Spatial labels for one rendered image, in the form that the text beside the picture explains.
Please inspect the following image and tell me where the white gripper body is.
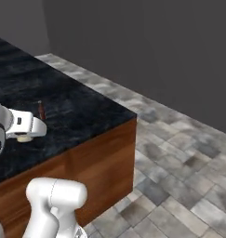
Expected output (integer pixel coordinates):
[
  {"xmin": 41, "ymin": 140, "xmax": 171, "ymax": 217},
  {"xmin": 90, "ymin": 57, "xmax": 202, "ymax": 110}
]
[{"xmin": 5, "ymin": 117, "xmax": 48, "ymax": 139}]

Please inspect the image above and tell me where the wooden kitchen island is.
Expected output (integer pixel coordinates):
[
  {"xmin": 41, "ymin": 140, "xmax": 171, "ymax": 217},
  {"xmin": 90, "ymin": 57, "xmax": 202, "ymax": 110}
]
[{"xmin": 0, "ymin": 116, "xmax": 138, "ymax": 238}]

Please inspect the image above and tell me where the beige round can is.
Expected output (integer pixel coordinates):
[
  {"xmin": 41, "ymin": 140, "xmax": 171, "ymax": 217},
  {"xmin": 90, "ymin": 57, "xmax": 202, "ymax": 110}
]
[{"xmin": 17, "ymin": 135, "xmax": 33, "ymax": 144}]

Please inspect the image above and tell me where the small brown bottle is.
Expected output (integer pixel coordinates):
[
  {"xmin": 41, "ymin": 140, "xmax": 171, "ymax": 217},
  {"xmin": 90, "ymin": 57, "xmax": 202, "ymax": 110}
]
[{"xmin": 37, "ymin": 99, "xmax": 47, "ymax": 121}]

